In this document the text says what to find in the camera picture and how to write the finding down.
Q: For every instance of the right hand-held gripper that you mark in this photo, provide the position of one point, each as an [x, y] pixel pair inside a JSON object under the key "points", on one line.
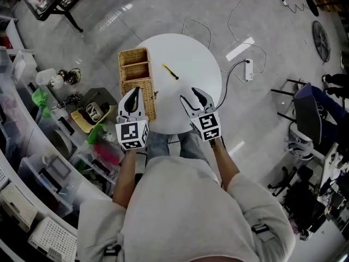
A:
{"points": [[207, 124]]}

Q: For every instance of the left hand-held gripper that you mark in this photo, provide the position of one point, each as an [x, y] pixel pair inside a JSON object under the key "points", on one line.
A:
{"points": [[131, 134]]}

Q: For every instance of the person's left forearm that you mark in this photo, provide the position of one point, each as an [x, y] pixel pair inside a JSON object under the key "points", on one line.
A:
{"points": [[125, 173]]}

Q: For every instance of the person's right forearm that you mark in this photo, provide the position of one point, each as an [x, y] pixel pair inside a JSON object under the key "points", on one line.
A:
{"points": [[225, 162]]}

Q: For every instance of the wicker divided basket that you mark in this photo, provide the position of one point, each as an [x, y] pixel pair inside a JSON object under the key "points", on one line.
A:
{"points": [[136, 72]]}

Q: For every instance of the olive green box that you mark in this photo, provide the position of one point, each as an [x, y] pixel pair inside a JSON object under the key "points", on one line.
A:
{"points": [[96, 95]]}

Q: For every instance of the person's right leg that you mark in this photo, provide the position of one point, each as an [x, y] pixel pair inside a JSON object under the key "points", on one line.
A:
{"points": [[192, 146]]}

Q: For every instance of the person's leg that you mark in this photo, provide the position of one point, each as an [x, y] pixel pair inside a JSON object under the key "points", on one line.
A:
{"points": [[158, 146], [192, 146]]}

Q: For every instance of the green plastic bag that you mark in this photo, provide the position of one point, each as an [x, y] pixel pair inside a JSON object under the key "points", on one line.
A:
{"points": [[41, 100], [96, 134]]}

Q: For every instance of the person's left leg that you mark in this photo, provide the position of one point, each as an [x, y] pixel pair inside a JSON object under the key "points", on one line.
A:
{"points": [[158, 146]]}

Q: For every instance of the round white table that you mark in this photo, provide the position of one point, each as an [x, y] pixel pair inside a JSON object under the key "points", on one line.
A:
{"points": [[191, 56]]}

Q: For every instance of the yellow plastic tray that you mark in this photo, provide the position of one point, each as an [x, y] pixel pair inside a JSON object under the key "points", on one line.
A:
{"points": [[81, 120]]}

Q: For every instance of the translucent white plastic tub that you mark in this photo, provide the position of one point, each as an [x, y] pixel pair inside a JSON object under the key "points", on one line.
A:
{"points": [[45, 76]]}

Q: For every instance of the white metal shelf unit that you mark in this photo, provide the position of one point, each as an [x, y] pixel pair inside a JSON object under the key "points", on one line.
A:
{"points": [[32, 135]]}

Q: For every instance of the white grey round appliance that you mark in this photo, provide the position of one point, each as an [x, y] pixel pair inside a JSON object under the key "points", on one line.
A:
{"points": [[298, 143]]}

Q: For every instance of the dark grey office chair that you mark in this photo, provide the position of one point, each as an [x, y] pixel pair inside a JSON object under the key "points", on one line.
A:
{"points": [[308, 113]]}

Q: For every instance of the person's light grey shirt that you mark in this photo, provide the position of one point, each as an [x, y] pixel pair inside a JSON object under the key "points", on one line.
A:
{"points": [[185, 214]]}

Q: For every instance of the clear plastic storage bin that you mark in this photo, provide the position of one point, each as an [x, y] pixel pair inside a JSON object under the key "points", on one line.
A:
{"points": [[46, 184]]}

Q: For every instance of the black swivel chair base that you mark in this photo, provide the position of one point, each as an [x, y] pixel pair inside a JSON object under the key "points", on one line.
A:
{"points": [[285, 181]]}

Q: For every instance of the black round fan grille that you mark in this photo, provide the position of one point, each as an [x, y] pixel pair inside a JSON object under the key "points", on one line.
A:
{"points": [[321, 41]]}

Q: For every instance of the black standing fan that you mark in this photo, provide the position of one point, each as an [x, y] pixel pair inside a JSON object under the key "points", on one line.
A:
{"points": [[313, 5]]}

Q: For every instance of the cream perforated plastic basket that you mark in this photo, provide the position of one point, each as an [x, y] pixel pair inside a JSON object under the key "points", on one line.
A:
{"points": [[16, 207]]}

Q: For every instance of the white perforated plastic basket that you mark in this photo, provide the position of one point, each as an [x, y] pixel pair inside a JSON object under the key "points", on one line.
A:
{"points": [[53, 239]]}

